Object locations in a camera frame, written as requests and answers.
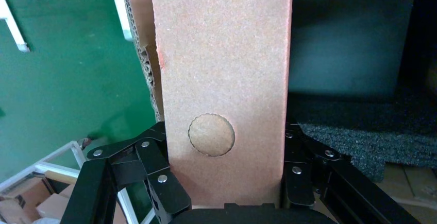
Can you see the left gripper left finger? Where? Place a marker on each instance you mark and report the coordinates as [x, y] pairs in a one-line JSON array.
[[153, 161]]

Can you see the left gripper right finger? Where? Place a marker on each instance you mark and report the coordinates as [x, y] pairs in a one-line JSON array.
[[300, 181]]

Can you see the small cardboard box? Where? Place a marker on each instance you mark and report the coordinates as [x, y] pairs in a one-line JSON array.
[[222, 62]]

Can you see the large cardboard box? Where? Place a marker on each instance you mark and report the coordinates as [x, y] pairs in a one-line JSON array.
[[136, 4]]

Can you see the black foam insert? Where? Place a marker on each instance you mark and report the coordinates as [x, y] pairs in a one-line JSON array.
[[358, 140]]

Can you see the plain brown carton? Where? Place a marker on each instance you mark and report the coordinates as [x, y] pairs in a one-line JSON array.
[[54, 205]]

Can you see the brown carton with black print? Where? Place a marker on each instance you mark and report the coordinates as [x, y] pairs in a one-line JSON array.
[[20, 198]]

